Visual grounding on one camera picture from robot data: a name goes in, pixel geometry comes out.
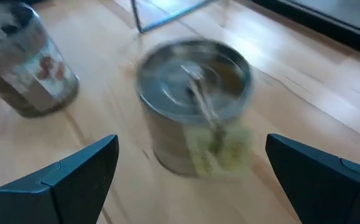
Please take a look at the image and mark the silver scented candle tin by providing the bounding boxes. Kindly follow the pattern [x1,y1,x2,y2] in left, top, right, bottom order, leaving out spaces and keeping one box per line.
[0,2,80,119]
[135,37,254,178]

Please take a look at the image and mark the wooden shelf with black frame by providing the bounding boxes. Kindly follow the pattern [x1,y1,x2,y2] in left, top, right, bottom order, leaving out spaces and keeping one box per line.
[130,0,223,34]

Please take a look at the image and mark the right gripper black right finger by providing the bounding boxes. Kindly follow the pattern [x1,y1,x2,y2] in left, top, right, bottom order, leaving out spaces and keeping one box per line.
[264,133,360,224]

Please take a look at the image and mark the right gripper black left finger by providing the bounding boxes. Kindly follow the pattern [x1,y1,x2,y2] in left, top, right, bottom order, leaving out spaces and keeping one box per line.
[0,134,120,224]

